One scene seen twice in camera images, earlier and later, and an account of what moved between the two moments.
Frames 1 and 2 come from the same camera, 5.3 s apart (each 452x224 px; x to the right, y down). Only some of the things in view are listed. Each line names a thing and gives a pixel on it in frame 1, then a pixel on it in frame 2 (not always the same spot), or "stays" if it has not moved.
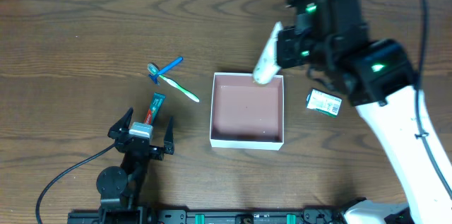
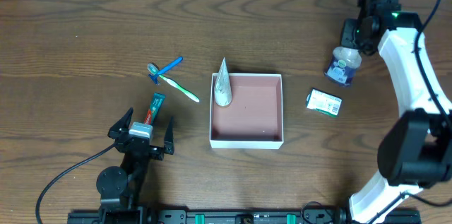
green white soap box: [324, 102] stays
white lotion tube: [266, 67] -> [222, 90]
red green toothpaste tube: [155, 108] stays
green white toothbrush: [189, 94] stays
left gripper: [142, 145] stays
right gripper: [287, 48] -> [367, 48]
